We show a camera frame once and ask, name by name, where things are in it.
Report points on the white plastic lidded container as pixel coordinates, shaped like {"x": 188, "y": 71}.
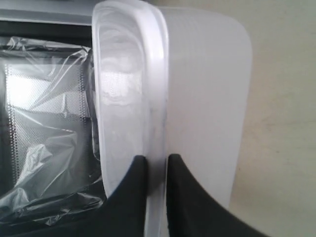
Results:
{"x": 169, "y": 80}

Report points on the white microwave door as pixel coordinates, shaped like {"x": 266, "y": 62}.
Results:
{"x": 65, "y": 21}

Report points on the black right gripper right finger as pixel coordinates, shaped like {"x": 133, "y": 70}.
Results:
{"x": 192, "y": 212}

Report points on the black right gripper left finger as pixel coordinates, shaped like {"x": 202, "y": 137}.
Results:
{"x": 123, "y": 214}

